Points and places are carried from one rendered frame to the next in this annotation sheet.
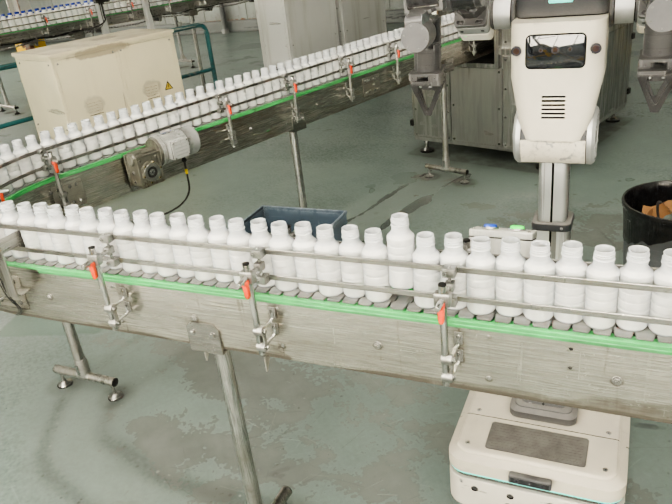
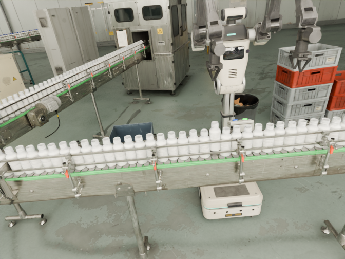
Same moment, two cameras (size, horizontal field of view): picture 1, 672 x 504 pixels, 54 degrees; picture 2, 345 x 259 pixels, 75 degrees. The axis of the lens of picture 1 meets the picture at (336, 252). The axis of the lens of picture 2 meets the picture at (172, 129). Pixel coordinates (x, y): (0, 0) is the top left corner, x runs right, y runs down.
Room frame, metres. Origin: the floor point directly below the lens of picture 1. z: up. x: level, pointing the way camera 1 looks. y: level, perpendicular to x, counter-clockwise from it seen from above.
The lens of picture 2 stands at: (0.45, 0.51, 1.77)
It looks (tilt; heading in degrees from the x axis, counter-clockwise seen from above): 29 degrees down; 334
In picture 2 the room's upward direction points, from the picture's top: 5 degrees counter-clockwise
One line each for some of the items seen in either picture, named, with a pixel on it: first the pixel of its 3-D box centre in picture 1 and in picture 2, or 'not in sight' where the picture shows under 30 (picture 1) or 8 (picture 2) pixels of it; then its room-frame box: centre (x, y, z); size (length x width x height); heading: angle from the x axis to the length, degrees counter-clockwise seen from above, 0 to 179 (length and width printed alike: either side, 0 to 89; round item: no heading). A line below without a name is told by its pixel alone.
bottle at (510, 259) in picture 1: (510, 276); (256, 137); (1.18, -0.35, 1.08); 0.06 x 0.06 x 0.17
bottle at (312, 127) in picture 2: (669, 292); (310, 133); (1.05, -0.61, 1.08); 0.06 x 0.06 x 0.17
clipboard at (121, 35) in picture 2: not in sight; (121, 38); (5.26, -0.88, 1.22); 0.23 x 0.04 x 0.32; 46
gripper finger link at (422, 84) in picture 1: (428, 92); (213, 72); (1.43, -0.24, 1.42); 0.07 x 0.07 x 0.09; 70
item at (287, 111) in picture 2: not in sight; (298, 103); (2.32, -2.45, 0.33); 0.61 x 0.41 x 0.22; 70
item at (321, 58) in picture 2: not in sight; (307, 56); (2.32, -2.45, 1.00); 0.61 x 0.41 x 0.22; 71
